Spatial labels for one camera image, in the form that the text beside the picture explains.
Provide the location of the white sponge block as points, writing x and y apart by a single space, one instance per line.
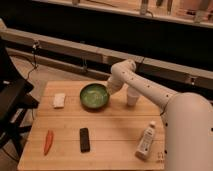
59 100

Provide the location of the black chair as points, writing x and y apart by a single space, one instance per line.
15 100

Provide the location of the white plastic bottle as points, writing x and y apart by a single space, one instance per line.
144 146

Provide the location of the green ceramic bowl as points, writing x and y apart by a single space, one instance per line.
94 96

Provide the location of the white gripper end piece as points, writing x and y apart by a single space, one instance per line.
113 88

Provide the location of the black remote control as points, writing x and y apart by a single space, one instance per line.
84 140

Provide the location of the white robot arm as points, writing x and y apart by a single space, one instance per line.
187 118

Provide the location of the translucent plastic cup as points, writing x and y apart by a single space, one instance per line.
132 96

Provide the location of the orange carrot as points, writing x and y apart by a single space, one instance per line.
48 141

